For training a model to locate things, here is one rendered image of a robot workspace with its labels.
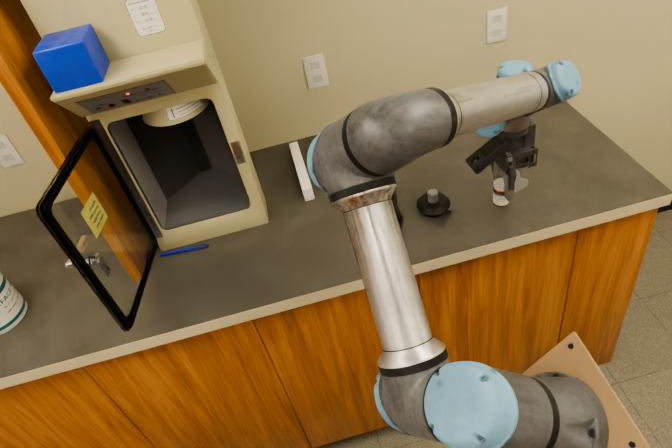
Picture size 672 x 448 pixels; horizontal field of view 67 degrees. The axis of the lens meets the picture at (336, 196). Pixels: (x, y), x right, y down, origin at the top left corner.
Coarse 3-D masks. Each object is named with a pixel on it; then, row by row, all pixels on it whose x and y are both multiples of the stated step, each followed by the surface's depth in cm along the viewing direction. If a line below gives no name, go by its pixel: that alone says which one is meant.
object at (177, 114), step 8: (184, 104) 126; (192, 104) 127; (200, 104) 129; (152, 112) 126; (160, 112) 125; (168, 112) 125; (176, 112) 125; (184, 112) 126; (192, 112) 127; (200, 112) 129; (144, 120) 129; (152, 120) 127; (160, 120) 126; (168, 120) 125; (176, 120) 126; (184, 120) 126
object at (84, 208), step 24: (96, 144) 119; (96, 168) 117; (72, 192) 107; (96, 192) 116; (120, 192) 127; (72, 216) 106; (96, 216) 114; (120, 216) 125; (72, 240) 104; (96, 240) 113; (120, 240) 123; (144, 240) 135; (96, 264) 111; (120, 264) 121; (144, 264) 133; (120, 288) 120
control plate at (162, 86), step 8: (136, 88) 108; (144, 88) 109; (152, 88) 110; (160, 88) 112; (168, 88) 113; (104, 96) 108; (112, 96) 109; (120, 96) 110; (128, 96) 111; (136, 96) 112; (144, 96) 114; (152, 96) 115; (160, 96) 116; (80, 104) 108; (88, 104) 110; (96, 104) 111; (104, 104) 112; (120, 104) 114; (128, 104) 116; (96, 112) 115
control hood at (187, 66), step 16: (176, 48) 111; (192, 48) 110; (112, 64) 111; (128, 64) 109; (144, 64) 108; (160, 64) 106; (176, 64) 105; (192, 64) 105; (208, 64) 109; (112, 80) 104; (128, 80) 104; (144, 80) 105; (160, 80) 108; (176, 80) 110; (192, 80) 112; (208, 80) 115; (64, 96) 104; (80, 96) 105; (96, 96) 107; (80, 112) 113
